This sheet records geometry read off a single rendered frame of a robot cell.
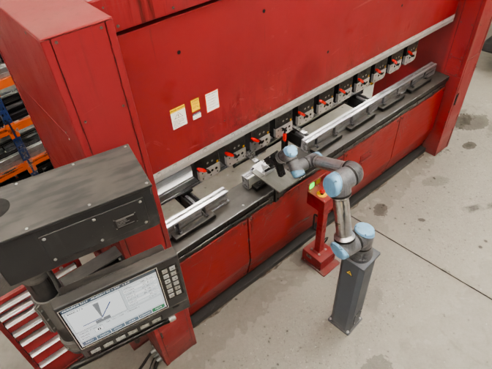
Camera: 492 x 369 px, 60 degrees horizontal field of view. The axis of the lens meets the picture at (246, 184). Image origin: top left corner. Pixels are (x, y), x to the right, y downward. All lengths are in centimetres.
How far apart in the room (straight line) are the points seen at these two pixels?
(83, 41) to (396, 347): 269
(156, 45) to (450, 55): 293
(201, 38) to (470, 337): 265
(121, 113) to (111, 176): 37
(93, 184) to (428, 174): 362
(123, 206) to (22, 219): 28
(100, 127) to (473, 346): 278
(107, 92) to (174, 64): 47
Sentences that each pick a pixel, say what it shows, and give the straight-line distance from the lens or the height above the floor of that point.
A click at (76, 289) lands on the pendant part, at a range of 161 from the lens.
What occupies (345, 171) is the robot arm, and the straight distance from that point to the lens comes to 219.
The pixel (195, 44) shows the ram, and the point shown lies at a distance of 206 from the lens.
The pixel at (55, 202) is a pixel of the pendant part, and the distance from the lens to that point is 140.
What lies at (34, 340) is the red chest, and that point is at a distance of 287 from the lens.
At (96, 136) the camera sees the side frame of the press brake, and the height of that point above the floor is 189.
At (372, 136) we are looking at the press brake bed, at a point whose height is 76.
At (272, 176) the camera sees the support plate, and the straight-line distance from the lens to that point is 274.
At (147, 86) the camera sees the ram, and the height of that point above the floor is 189.
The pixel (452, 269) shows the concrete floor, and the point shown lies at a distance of 377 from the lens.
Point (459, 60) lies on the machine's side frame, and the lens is 424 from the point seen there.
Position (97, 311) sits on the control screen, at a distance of 167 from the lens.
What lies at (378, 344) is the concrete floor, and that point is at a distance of 325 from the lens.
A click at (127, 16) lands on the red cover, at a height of 221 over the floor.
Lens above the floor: 283
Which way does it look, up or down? 43 degrees down
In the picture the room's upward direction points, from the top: 4 degrees counter-clockwise
